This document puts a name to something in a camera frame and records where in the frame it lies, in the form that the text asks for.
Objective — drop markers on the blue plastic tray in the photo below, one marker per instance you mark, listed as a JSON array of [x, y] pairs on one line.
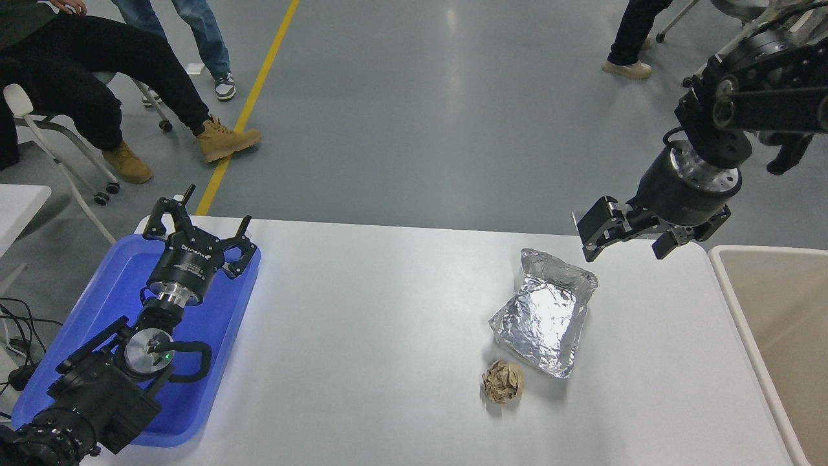
[[213, 323]]

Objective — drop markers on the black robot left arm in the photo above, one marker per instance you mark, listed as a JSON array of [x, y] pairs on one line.
[[97, 395]]

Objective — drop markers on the small white side table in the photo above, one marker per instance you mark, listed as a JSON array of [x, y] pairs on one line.
[[16, 210]]

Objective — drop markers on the crumpled tan paper ball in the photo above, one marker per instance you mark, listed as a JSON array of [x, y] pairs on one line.
[[503, 382]]

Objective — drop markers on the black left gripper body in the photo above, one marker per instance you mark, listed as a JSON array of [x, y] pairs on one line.
[[187, 265]]

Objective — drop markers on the person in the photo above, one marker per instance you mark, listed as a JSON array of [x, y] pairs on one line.
[[631, 32], [97, 65], [204, 39]]

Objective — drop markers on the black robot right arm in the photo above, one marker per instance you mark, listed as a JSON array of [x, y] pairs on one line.
[[763, 97]]

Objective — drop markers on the large pale bin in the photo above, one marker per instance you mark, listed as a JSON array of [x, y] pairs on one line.
[[789, 323]]

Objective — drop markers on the white paper scrap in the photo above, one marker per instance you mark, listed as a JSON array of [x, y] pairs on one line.
[[194, 68]]

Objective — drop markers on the silver foil plate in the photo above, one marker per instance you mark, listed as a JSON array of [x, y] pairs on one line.
[[546, 320]]

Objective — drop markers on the person's hand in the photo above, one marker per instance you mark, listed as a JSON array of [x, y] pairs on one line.
[[70, 6]]

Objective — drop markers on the white frame wheeled chair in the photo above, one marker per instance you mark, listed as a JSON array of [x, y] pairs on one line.
[[61, 168], [718, 55]]

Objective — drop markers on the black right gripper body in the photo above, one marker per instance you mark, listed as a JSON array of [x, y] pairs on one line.
[[679, 194]]

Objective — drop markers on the grey wheeled chair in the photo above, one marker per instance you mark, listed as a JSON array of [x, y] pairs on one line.
[[676, 19], [152, 103]]

